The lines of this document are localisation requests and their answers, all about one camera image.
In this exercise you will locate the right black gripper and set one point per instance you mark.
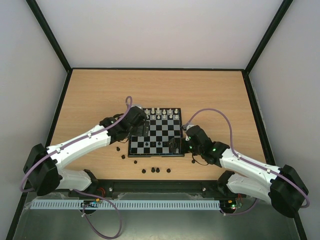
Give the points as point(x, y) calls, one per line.
point(180, 145)

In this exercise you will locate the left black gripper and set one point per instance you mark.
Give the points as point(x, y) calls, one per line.
point(139, 132)

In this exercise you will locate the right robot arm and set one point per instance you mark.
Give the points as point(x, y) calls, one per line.
point(280, 187)

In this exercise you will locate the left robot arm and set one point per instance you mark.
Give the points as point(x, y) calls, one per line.
point(45, 168)

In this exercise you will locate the black silver chess board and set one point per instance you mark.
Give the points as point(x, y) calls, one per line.
point(161, 130)

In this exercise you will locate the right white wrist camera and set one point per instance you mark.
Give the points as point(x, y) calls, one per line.
point(187, 126)

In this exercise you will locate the grey slotted cable duct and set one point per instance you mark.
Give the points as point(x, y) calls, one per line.
point(73, 204)

